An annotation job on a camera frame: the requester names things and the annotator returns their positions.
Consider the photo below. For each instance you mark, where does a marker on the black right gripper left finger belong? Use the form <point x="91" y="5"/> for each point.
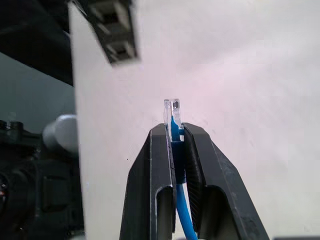
<point x="147" y="175"/>

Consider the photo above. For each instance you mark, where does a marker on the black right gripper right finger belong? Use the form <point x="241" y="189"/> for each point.
<point x="220" y="190"/>

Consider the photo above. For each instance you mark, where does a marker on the small black box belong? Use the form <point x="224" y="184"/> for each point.
<point x="117" y="32"/>

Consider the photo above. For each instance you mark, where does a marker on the black robot body housing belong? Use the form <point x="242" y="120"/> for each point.
<point x="37" y="190"/>

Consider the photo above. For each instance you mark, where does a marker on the large dark background object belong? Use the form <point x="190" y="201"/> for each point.
<point x="30" y="32"/>

